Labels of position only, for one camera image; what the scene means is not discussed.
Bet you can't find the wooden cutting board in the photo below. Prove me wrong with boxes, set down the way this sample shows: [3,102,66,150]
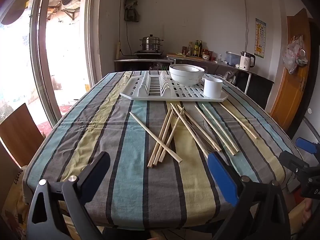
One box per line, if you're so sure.
[167,53,204,62]

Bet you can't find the white utensil cup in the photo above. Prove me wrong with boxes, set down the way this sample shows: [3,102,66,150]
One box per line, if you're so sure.
[203,77,223,99]

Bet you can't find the wooden chopstick four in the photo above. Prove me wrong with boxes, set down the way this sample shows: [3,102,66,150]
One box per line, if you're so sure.
[159,117,180,163]

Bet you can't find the hanging green cloth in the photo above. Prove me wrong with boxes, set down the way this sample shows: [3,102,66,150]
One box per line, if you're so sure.
[124,0,140,22]

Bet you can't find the metal fork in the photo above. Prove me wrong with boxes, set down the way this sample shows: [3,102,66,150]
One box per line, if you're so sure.
[182,110,216,154]

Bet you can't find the wooden chopstick two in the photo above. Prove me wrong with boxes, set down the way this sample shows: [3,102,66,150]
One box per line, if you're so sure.
[147,108,173,168]

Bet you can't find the wooden chopstick one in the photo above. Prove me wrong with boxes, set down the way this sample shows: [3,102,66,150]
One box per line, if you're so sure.
[129,112,182,163]

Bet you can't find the giraffe wall poster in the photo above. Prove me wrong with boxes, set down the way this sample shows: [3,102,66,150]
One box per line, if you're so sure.
[254,18,267,59]

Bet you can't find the wooden chopstick five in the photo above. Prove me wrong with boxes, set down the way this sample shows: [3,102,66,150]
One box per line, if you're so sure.
[170,103,209,158]

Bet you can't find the striped tablecloth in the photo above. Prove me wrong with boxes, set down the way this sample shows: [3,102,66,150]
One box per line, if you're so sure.
[22,72,299,229]

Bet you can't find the clear plastic container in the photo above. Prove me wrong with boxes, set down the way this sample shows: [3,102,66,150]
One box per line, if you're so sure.
[225,51,241,67]

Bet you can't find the white plastic dish rack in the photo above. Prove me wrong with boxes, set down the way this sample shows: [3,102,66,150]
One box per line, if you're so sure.
[120,71,228,102]

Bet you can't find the wooden chair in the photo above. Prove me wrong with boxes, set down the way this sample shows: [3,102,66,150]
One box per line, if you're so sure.
[1,104,44,166]

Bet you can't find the green sauce bottle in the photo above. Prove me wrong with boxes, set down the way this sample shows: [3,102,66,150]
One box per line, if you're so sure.
[193,40,199,57]

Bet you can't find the wooden chopstick eight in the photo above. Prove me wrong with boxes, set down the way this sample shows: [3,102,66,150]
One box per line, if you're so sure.
[202,104,240,153]

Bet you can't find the wooden door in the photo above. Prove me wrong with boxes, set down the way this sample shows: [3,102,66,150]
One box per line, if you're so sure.
[270,8,311,131]

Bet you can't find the small white inner bowl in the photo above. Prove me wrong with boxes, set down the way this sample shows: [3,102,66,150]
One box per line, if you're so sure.
[170,64,199,72]

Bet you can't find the wooden chopstick seven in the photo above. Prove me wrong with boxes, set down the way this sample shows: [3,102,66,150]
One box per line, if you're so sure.
[194,105,236,155]

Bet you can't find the dark sauce bottle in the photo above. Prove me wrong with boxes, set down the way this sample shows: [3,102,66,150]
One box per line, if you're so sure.
[198,40,203,58]

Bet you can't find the wooden chopstick six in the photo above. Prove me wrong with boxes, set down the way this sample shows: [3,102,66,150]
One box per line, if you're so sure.
[174,105,221,158]

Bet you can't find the plastic bags on door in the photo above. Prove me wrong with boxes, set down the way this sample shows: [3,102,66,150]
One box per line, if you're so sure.
[283,35,308,75]

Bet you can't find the wooden chopstick three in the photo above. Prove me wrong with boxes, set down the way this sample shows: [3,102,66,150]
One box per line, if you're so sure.
[153,109,173,166]

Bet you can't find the power strip on wall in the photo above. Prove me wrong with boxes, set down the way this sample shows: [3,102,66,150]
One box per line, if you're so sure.
[116,41,121,60]

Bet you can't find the stainless steel steamer pot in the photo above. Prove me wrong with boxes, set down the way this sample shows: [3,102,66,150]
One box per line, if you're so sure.
[140,34,163,51]

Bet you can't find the white electric kettle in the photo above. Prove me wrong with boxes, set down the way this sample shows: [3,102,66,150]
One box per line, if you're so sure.
[239,51,256,71]

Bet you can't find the metal kitchen shelf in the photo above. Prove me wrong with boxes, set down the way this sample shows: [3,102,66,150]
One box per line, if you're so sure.
[114,56,273,94]

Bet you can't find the wooden chopstick nine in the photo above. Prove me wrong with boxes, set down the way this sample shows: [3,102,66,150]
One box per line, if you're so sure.
[219,103,258,139]

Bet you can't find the induction cooktop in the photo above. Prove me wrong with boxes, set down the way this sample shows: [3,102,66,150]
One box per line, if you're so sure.
[135,50,163,58]

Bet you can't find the large white bowl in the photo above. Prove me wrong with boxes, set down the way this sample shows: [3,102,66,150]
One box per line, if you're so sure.
[169,65,205,86]

